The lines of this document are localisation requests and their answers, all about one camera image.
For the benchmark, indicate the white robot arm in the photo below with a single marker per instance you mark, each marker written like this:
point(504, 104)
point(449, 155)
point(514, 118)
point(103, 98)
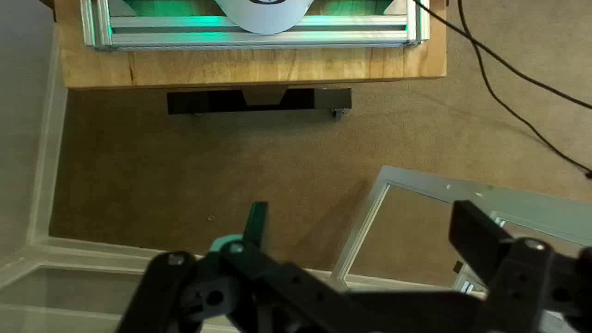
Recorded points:
point(262, 18)

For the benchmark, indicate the white cabinet door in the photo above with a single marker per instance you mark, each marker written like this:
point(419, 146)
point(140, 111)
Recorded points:
point(530, 213)

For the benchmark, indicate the aluminium profile frame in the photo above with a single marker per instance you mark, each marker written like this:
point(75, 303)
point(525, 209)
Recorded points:
point(247, 37)

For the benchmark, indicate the wooden base board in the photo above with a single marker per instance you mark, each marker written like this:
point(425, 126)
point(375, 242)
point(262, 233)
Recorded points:
point(247, 67)

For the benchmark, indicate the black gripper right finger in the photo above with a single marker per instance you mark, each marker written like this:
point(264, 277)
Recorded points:
point(530, 283)

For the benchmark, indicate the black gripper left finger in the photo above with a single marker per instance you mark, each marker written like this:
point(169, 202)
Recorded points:
point(260, 283)

